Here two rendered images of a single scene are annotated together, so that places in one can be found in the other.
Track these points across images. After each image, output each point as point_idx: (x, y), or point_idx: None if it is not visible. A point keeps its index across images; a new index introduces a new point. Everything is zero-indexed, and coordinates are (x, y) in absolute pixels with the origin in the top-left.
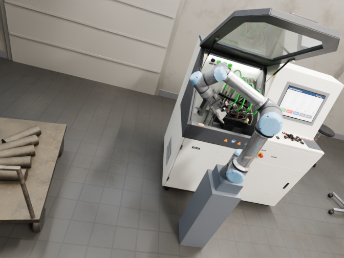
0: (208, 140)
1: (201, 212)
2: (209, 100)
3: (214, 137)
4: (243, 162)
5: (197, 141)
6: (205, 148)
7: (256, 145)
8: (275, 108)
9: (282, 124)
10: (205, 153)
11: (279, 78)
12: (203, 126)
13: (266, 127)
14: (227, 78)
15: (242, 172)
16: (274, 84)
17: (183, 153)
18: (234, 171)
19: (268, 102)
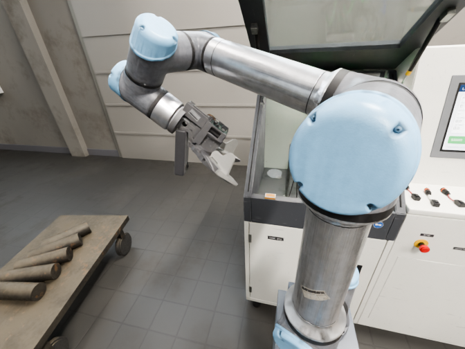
0: (293, 223)
1: None
2: (180, 130)
3: (302, 217)
4: (306, 309)
5: (272, 226)
6: (293, 238)
7: (322, 253)
8: (367, 84)
9: (410, 135)
10: (297, 247)
11: (426, 74)
12: (274, 199)
13: (322, 174)
14: (207, 58)
15: (315, 345)
16: (418, 91)
17: (257, 248)
18: (284, 336)
19: (344, 79)
